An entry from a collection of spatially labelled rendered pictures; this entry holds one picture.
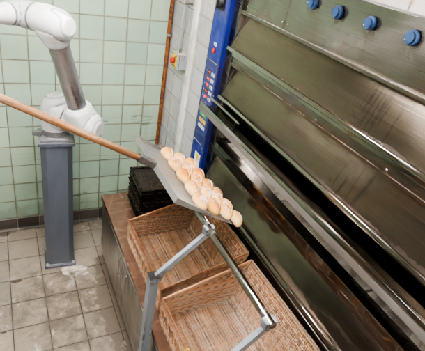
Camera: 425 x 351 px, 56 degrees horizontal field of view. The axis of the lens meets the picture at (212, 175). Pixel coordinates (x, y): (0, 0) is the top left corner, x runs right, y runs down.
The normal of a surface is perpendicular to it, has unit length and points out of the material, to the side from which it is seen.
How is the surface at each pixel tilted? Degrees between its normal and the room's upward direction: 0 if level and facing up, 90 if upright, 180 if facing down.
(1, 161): 90
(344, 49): 90
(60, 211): 90
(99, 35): 90
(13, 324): 0
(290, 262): 70
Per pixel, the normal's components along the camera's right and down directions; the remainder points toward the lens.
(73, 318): 0.17, -0.84
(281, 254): -0.78, -0.21
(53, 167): 0.36, 0.54
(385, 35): -0.89, 0.09
